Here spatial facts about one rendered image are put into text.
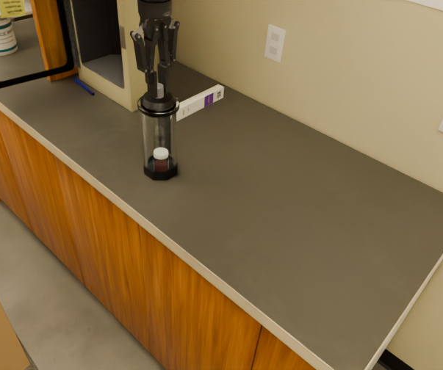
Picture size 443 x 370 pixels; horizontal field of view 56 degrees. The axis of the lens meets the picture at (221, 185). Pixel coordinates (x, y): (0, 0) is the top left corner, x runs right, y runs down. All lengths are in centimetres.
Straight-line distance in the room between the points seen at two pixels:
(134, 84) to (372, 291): 97
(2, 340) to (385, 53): 116
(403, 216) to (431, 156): 24
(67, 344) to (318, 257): 128
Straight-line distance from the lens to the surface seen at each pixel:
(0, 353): 84
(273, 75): 158
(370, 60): 137
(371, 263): 110
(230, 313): 111
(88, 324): 205
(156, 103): 108
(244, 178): 123
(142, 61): 102
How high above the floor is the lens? 172
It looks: 41 degrees down
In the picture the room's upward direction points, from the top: 5 degrees clockwise
